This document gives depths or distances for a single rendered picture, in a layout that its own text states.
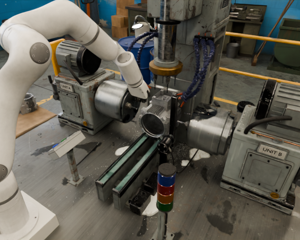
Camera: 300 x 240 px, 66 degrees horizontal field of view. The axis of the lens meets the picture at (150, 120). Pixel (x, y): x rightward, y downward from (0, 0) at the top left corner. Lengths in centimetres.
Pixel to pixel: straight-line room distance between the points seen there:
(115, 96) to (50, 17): 69
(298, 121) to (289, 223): 50
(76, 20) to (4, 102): 33
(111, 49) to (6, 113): 42
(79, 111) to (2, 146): 82
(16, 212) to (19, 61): 59
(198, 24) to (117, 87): 57
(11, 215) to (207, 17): 124
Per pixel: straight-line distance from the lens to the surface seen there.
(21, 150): 167
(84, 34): 86
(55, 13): 81
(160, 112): 127
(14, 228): 113
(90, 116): 155
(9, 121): 84
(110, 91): 141
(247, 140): 110
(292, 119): 106
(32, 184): 142
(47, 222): 114
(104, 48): 91
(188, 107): 139
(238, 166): 121
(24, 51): 72
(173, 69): 120
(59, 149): 113
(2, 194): 98
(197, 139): 119
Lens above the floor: 177
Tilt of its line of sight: 34 degrees down
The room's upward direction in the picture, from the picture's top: 1 degrees clockwise
